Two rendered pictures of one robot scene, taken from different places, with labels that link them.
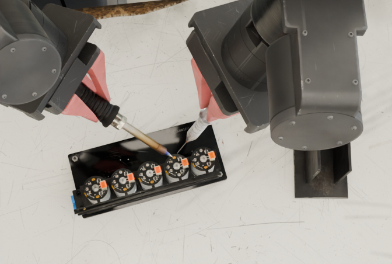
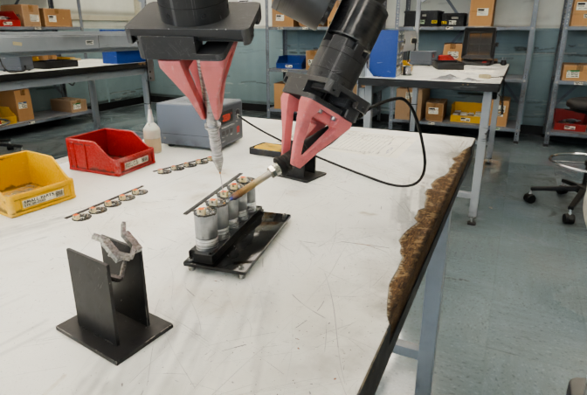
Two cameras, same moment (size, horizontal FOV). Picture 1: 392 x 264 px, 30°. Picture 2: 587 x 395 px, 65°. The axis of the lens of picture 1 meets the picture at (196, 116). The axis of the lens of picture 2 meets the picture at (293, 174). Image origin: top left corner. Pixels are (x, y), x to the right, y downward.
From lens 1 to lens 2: 0.81 m
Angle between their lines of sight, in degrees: 82
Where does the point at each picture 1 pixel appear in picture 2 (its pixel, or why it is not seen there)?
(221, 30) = (234, 8)
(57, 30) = (331, 68)
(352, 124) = not seen: outside the picture
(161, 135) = (258, 247)
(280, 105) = not seen: outside the picture
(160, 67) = (323, 274)
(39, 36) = not seen: outside the picture
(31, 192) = (282, 207)
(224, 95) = not seen: hidden behind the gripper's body
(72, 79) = (297, 84)
